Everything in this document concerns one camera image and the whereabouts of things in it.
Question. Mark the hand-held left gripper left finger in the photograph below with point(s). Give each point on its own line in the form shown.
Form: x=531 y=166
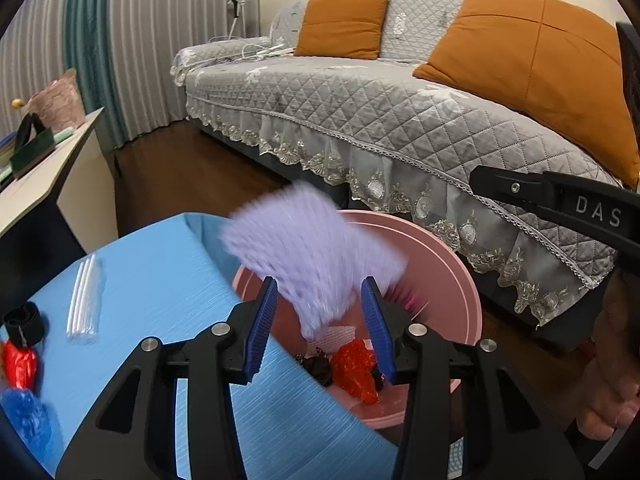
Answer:
x=260 y=332

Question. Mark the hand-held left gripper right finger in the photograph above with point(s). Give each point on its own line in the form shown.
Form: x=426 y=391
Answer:
x=377 y=332

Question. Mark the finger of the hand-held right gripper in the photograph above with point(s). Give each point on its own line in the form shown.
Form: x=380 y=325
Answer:
x=515 y=187

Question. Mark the red plastic bag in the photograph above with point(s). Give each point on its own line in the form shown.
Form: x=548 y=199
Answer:
x=17 y=365
x=352 y=367

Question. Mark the white foam net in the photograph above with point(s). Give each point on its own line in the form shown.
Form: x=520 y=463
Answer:
x=332 y=335

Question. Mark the black floral scrunchie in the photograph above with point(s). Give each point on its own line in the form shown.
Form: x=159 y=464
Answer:
x=377 y=380
x=315 y=367

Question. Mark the pink basin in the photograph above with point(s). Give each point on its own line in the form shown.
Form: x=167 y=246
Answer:
x=440 y=280

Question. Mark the purple foam net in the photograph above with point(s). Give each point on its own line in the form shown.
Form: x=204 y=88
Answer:
x=310 y=250

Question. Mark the black elastic band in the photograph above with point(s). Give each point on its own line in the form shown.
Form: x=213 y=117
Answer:
x=30 y=327

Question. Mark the blue plastic bag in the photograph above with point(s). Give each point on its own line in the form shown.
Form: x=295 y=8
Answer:
x=25 y=422

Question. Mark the person's right hand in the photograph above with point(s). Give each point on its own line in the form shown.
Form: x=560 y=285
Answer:
x=615 y=370

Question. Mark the orange cushion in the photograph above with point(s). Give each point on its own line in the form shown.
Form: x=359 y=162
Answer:
x=525 y=60
x=340 y=25

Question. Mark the grey quilted sofa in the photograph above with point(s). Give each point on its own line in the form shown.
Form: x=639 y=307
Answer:
x=375 y=110

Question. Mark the clear straws pack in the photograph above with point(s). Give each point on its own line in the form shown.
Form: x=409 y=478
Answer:
x=82 y=300

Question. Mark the white coffee table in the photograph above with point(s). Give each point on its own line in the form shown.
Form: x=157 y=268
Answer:
x=75 y=175

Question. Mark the mint green item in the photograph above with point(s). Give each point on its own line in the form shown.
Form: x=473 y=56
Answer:
x=65 y=134

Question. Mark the green round tin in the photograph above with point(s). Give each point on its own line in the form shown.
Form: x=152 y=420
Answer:
x=32 y=160

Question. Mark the pink lace basket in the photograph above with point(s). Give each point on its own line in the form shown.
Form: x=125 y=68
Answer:
x=57 y=102

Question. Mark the grey curtain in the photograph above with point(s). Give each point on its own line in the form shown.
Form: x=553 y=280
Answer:
x=180 y=35
x=30 y=50

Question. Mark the black tin lid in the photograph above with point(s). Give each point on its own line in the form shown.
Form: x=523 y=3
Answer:
x=22 y=130

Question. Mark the stack of bowls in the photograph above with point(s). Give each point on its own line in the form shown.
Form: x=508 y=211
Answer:
x=7 y=147

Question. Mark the teal curtain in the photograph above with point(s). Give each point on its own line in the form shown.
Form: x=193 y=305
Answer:
x=92 y=50

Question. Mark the white floor lamp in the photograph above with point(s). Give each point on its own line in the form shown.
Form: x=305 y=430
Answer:
x=240 y=2

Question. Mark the small yellow item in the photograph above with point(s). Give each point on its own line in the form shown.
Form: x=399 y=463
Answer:
x=18 y=103

